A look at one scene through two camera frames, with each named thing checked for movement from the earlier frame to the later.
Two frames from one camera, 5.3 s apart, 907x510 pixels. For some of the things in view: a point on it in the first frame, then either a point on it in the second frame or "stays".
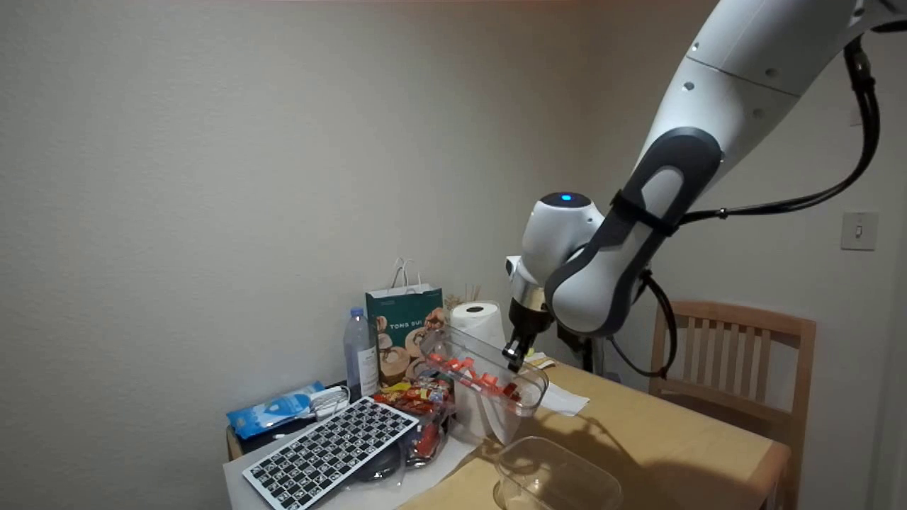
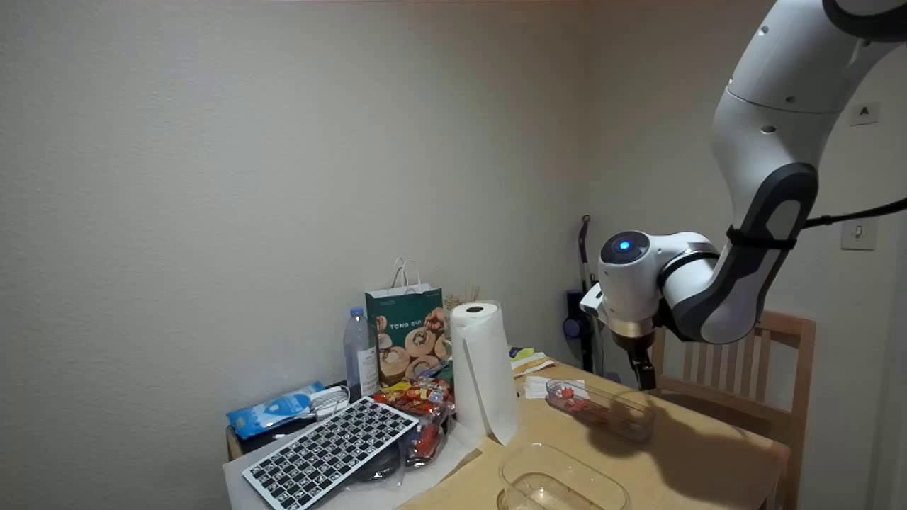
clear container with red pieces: x=479 y=369 → x=615 y=410
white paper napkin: x=564 y=399 → x=537 y=385
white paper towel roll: x=483 y=389 stays
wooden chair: x=739 y=366 stays
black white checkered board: x=321 y=460 stays
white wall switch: x=856 y=232 stays
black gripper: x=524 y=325 → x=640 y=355
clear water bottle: x=355 y=337 stays
